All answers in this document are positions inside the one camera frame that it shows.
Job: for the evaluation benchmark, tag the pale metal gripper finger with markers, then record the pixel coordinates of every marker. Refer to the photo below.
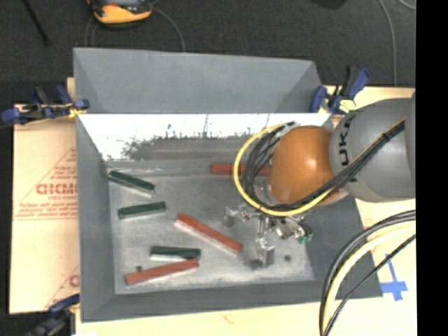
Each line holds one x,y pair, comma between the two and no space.
236,215
264,247

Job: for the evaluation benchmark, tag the red-brown flat block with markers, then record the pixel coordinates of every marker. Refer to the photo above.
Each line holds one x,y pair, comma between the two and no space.
224,169
210,232
161,272

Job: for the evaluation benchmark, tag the dark green flat block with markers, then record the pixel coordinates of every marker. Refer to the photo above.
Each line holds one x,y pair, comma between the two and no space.
141,209
175,252
131,181

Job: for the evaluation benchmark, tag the grey metal bin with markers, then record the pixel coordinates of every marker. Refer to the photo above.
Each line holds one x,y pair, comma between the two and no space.
196,89

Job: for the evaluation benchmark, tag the brown cardboard board, red print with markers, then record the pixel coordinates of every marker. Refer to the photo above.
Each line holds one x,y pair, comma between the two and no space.
42,229

